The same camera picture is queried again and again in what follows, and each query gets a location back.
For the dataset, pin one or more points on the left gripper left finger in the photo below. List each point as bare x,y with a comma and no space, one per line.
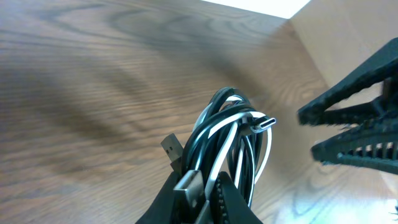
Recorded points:
161,211

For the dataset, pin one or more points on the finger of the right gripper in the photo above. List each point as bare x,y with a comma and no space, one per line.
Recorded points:
372,144
378,67

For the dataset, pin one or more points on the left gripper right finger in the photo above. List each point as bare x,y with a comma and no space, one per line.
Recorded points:
229,205

